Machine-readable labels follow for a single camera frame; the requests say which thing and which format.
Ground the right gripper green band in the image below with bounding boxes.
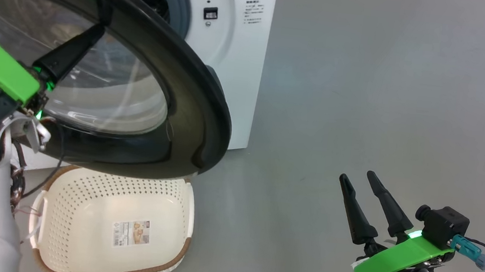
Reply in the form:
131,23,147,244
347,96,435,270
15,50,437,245
330,168,463,272

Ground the black round glass washer door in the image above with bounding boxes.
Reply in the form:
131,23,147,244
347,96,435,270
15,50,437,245
0,0,246,188

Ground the white front-load washing machine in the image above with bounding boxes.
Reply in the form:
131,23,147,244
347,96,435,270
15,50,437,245
18,0,278,193

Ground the cream basket with brown rim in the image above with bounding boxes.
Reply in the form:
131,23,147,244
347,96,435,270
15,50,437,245
23,160,199,272

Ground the paper barcode label in basket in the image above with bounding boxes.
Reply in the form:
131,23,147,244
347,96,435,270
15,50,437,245
111,217,152,251

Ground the teal cable connector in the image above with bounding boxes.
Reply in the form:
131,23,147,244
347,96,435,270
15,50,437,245
449,235,485,271

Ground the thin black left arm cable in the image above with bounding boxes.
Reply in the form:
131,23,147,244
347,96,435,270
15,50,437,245
20,118,69,203

